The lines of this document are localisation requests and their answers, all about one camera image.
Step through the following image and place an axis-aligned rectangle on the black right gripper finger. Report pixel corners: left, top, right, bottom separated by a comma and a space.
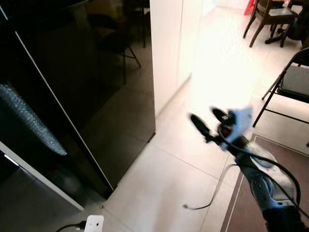
189, 113, 214, 143
211, 107, 231, 126

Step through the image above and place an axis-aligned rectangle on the black folding chair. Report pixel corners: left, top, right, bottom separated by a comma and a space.
253, 47, 309, 128

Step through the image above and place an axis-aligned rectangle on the dark wooden chair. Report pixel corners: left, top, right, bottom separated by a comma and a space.
243, 0, 298, 48

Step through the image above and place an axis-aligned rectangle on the red plastic stool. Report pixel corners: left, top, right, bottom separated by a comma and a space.
244, 0, 255, 15

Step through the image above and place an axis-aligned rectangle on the black round floor object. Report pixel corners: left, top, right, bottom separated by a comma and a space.
285, 0, 309, 42

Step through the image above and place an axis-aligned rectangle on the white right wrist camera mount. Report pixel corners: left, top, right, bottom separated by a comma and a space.
223, 105, 253, 145

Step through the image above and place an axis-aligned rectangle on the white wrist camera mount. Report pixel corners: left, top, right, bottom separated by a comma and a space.
83, 215, 105, 232
223, 105, 253, 145

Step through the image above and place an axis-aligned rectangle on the thin grey loose cable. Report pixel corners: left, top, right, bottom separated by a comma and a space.
183, 163, 240, 210

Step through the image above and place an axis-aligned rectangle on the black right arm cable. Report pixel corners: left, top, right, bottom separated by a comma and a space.
218, 125, 303, 219

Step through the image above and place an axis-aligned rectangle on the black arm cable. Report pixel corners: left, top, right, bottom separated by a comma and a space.
218, 125, 303, 219
56, 221, 87, 232

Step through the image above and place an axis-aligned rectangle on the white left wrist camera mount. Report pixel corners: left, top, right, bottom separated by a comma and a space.
83, 215, 105, 232

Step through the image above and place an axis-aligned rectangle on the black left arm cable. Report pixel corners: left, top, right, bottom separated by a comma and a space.
56, 221, 87, 232

